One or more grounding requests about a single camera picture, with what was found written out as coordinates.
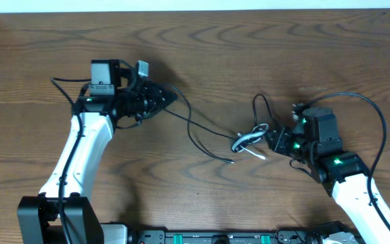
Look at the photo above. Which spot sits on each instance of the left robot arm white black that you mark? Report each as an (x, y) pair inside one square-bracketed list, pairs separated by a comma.
[(62, 212)]

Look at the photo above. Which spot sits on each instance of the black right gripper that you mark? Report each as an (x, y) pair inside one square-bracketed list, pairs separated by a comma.
[(279, 139)]

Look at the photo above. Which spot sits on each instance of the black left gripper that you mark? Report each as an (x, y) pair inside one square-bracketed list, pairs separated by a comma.
[(151, 99)]

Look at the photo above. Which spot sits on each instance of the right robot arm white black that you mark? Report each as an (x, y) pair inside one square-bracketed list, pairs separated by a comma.
[(343, 174)]

